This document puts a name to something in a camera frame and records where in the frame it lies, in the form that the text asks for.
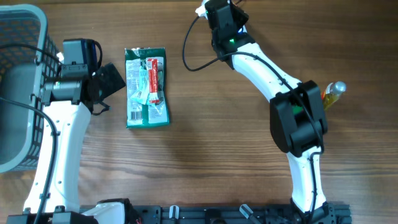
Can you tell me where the yellow dish soap bottle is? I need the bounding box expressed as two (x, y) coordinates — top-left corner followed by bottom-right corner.
(322, 81), (346, 111)

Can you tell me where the right camera cable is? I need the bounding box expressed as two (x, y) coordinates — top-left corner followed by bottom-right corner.
(182, 15), (326, 223)

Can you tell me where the left camera cable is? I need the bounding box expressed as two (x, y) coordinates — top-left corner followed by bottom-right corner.
(0, 42), (63, 224)

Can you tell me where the camera cable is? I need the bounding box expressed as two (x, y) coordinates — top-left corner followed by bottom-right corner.
(182, 15), (326, 223)
(0, 42), (63, 224)

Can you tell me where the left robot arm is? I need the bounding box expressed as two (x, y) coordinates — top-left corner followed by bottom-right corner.
(1, 39), (126, 223)

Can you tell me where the grey plastic mesh basket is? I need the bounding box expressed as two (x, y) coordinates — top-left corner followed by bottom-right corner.
(1, 4), (60, 173)

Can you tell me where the green sponge pack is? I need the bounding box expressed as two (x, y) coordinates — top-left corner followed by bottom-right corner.
(125, 48), (170, 128)

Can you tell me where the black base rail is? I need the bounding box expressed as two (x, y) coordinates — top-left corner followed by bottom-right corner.
(6, 198), (353, 224)

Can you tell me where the green lid jar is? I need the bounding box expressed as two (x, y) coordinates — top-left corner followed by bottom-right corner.
(292, 105), (303, 115)

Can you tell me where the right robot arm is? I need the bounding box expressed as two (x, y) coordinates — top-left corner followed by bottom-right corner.
(196, 0), (328, 215)

